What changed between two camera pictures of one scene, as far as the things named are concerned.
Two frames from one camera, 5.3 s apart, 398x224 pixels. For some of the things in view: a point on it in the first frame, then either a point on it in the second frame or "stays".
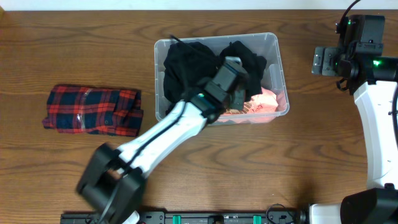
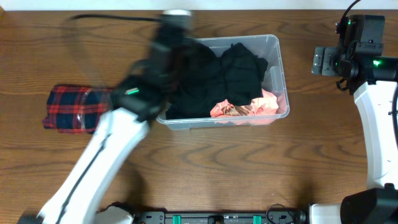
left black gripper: (237, 99) to (170, 50)
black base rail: (280, 216) stays
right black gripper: (333, 55) stays
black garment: (189, 66) stays
